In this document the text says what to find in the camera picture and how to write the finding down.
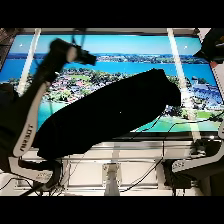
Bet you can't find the silver frame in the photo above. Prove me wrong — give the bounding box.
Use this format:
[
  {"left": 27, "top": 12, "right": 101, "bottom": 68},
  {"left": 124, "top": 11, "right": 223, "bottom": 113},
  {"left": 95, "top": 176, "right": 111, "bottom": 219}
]
[{"left": 0, "top": 139, "right": 224, "bottom": 197}]

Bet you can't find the black cable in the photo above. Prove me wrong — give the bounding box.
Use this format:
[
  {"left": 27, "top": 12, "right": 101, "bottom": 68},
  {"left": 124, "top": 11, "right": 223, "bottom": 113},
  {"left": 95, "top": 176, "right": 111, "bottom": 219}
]
[
  {"left": 119, "top": 113, "right": 224, "bottom": 194},
  {"left": 0, "top": 176, "right": 41, "bottom": 196}
]

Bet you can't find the black garment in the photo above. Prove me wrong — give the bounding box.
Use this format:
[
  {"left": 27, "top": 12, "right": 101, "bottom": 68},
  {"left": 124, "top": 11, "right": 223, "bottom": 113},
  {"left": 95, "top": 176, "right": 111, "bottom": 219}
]
[
  {"left": 32, "top": 68, "right": 183, "bottom": 161},
  {"left": 0, "top": 83, "right": 22, "bottom": 171}
]

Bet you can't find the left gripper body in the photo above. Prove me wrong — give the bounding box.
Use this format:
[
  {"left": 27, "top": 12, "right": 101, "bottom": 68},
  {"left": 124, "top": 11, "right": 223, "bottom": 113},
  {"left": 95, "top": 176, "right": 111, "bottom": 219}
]
[{"left": 77, "top": 49, "right": 98, "bottom": 67}]

